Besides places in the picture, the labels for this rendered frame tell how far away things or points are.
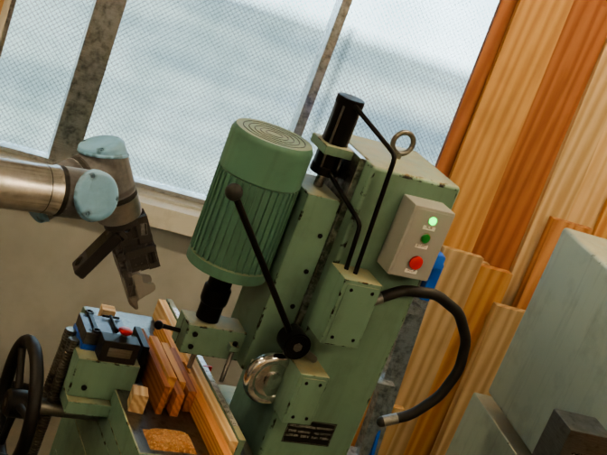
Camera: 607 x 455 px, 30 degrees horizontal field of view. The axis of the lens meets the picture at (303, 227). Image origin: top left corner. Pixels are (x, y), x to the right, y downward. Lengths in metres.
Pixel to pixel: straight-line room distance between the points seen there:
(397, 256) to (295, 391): 0.35
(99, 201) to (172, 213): 1.70
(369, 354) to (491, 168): 1.44
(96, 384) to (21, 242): 1.43
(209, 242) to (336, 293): 0.28
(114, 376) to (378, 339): 0.57
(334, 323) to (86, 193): 0.62
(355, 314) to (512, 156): 1.65
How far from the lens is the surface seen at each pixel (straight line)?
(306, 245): 2.35
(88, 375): 2.39
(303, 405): 2.39
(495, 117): 3.77
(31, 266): 3.81
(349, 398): 2.54
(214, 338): 2.43
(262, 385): 2.41
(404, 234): 2.31
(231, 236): 2.28
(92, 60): 3.62
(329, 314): 2.31
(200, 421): 2.37
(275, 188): 2.25
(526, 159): 3.89
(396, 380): 3.34
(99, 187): 2.01
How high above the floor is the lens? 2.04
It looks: 17 degrees down
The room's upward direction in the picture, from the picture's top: 21 degrees clockwise
